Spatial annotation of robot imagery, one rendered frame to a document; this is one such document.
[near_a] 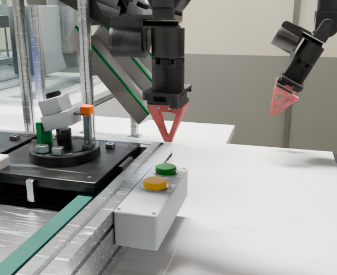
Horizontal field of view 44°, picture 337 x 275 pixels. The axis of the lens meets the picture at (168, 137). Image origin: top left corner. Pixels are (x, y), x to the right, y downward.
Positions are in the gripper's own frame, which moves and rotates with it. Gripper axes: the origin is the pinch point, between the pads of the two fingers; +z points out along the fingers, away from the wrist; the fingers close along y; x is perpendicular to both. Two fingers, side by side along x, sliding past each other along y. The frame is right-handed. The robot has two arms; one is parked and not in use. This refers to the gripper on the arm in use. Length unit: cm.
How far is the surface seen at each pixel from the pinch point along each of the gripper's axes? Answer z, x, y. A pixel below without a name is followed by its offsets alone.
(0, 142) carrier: 5.7, -40.2, -5.4
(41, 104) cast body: -5.0, -24.9, 1.0
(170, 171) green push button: 5.9, 1.0, 1.9
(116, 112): 33, -69, -143
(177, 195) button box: 8.9, 3.1, 5.3
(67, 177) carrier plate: 5.7, -15.6, 9.8
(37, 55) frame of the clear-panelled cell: -4, -80, -87
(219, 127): 17, 0, -71
